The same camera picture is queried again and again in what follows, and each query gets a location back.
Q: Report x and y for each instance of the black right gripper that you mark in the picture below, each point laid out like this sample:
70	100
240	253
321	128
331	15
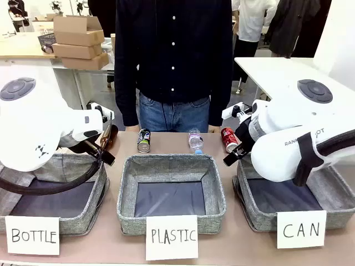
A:
244	135

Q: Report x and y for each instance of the flat cardboard box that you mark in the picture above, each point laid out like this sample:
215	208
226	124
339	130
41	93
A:
84	62
76	51

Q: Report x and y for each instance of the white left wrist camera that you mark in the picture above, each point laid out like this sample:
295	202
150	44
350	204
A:
100	109

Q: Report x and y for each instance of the grey basket labelled plastic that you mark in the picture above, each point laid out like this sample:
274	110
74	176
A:
172	194

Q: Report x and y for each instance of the open cardboard box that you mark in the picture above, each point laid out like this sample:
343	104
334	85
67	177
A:
77	30

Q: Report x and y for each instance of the brown glass bottle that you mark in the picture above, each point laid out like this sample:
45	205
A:
111	137

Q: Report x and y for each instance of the background person white shirt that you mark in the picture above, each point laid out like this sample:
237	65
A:
253	19

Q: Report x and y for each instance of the wooden top table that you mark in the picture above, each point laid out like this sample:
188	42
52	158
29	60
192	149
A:
22	47

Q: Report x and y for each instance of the grey basket labelled bottle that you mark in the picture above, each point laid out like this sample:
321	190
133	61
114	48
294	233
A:
83	210

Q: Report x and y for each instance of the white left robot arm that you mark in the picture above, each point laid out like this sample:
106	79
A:
27	124

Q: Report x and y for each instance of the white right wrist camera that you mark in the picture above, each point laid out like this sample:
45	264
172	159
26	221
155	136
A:
235	110

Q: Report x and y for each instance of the white paper label PLASTIC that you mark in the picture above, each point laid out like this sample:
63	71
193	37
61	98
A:
172	237

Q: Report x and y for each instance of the dark navy button shirt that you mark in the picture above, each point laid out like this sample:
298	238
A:
173	50

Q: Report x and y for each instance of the blue jeans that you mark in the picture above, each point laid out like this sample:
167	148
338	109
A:
173	116

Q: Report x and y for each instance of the white desk with legs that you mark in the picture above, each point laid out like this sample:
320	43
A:
83	80

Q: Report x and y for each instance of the grey basket labelled can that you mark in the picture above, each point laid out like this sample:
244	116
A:
260	216

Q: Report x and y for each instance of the red drink can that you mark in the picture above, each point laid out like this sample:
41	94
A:
229	140

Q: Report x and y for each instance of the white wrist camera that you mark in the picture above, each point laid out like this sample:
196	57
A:
235	110
100	109

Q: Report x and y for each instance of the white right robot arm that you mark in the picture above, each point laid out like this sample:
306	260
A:
277	160

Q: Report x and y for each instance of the black drink can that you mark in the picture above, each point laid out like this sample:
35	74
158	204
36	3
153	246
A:
144	141

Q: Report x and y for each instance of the black mesh basket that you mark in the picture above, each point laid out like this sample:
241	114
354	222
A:
46	41

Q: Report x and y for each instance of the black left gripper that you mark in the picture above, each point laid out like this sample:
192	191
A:
72	143

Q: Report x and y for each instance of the white paper label CAN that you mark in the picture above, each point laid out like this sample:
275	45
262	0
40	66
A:
301	230

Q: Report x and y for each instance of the person's right forearm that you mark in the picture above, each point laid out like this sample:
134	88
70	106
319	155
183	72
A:
126	99

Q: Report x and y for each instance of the person's left hand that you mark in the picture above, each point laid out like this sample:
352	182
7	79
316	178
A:
214	129

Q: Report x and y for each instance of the white paper label BOTTLE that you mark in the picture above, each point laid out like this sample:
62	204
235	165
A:
32	235

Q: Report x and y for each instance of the background person dark coat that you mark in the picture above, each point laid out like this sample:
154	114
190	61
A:
296	25

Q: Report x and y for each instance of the clear plastic water bottle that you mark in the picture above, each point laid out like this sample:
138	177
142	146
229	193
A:
195	140

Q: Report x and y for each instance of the person's right hand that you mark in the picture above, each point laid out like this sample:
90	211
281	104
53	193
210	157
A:
132	129

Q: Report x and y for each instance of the person's left forearm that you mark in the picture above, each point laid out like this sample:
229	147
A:
221	97

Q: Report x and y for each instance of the white side table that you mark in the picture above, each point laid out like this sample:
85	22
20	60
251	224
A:
271	74

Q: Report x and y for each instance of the background person black clothes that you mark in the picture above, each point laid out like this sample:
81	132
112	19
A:
104	16

